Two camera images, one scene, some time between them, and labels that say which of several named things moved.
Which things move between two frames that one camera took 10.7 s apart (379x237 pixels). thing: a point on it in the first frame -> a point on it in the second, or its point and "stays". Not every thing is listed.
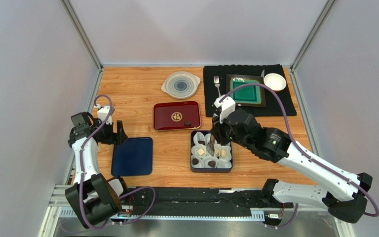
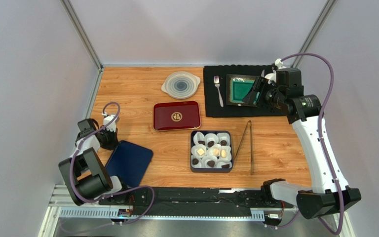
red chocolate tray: (172, 115) stays
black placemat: (214, 85) stays
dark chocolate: (211, 163) stays
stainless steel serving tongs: (210, 145) -> (249, 123)
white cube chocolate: (201, 151) stays
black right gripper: (217, 130) -> (261, 91)
